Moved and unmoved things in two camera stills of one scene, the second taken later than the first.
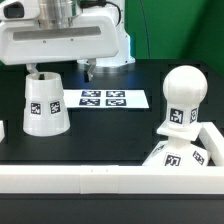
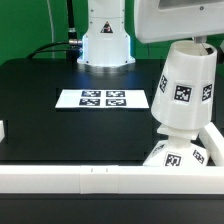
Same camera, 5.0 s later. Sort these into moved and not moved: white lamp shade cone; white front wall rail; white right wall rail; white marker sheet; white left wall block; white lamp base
Moved: white lamp shade cone
Not moved: white lamp base; white right wall rail; white front wall rail; white marker sheet; white left wall block
